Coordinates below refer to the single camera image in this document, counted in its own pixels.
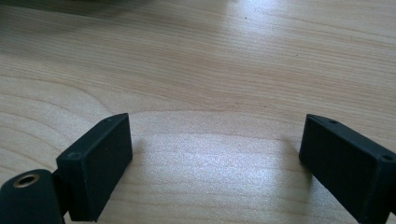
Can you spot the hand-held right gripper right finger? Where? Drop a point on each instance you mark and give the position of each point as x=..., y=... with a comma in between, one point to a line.
x=348, y=168

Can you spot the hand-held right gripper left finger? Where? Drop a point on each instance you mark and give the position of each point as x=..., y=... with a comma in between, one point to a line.
x=96, y=168

